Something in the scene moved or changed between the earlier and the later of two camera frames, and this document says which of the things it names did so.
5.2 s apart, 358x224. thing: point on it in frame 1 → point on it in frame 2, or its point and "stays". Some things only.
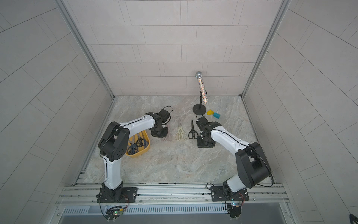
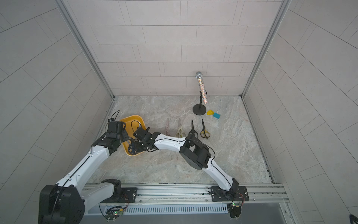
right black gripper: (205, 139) → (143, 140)
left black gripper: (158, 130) → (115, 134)
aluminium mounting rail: (172, 195) stays
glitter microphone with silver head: (198, 75) stays
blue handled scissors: (133, 149) stays
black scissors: (193, 133) stays
